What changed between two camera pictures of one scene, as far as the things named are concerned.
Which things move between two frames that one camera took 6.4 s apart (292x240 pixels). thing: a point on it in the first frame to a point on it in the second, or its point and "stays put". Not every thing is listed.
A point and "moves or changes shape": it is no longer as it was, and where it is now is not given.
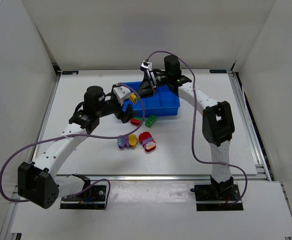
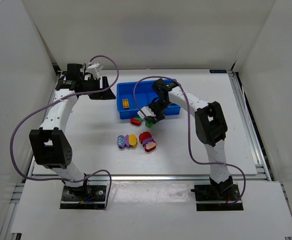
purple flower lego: [127, 141] stays put
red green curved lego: [136, 120] stays put
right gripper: [152, 81] to [157, 115]
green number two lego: [150, 121] stays put
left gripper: [121, 110] to [104, 83]
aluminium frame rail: [152, 177] stays put
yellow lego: [133, 98] moves or changes shape
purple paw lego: [121, 142] stays put
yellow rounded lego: [133, 140] stays put
